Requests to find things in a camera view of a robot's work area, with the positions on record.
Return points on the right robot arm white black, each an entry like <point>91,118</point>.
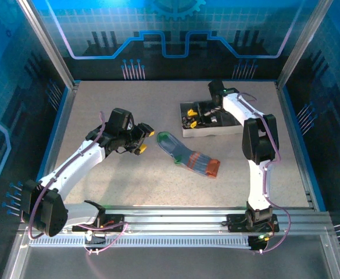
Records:
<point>258,162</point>

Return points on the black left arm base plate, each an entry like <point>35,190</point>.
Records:
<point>111,222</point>

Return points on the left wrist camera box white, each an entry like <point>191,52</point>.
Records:
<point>130,125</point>

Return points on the aluminium frame post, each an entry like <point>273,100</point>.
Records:
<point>46,43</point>
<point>302,43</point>

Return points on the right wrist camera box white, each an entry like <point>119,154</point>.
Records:
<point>212,118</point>

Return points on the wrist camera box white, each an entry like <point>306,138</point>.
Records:
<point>130,125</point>
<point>212,118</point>

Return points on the black grey striped sock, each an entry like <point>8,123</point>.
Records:
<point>186,120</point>

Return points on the aluminium front frame rail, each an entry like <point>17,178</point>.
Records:
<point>175,218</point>

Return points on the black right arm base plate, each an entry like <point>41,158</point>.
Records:
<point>236,222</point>

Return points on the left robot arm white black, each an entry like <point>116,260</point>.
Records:
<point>71,168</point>

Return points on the blue orange green sock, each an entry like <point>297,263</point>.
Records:
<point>187,155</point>

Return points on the grey divided organizer box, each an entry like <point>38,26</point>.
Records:
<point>204,129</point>

